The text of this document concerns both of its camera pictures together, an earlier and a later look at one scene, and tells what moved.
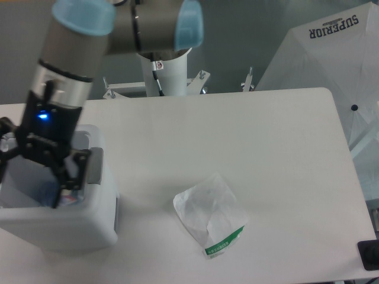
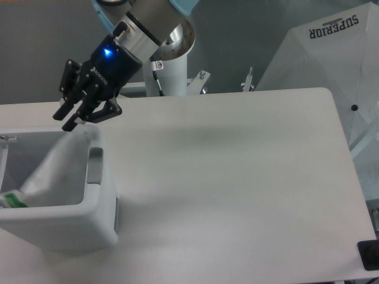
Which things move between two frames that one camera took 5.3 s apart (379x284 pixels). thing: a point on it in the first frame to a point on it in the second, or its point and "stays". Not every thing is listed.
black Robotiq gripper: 45,135 to 112,64
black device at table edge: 369,252 stays
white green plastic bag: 212,214 to 59,180
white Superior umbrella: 340,52 stays
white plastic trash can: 84,216 stays
